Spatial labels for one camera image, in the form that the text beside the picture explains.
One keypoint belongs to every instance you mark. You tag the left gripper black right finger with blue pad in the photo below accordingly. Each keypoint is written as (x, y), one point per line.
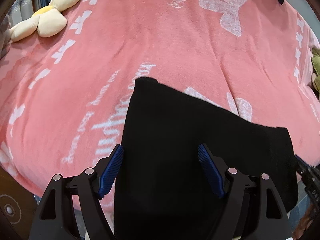
(251, 206)

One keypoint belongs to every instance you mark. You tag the green dressed plush doll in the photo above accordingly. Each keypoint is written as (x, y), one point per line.
(315, 60)

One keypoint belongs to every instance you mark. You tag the black pants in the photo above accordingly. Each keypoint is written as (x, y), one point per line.
(162, 191)

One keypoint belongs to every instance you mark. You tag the dark round floor device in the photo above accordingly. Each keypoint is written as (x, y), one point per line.
(11, 209)

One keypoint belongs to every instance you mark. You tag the cream flower plush pillow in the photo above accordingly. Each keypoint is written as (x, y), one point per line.
(47, 21)

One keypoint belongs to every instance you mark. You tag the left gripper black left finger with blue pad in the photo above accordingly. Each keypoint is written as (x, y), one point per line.
(55, 218)

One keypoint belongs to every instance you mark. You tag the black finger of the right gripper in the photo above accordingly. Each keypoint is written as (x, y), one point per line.
(302, 168)

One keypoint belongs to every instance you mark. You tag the pink blanket white bows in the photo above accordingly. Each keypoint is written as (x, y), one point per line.
(64, 99)

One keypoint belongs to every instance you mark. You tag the grey pillow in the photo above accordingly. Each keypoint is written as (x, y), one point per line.
(5, 36)

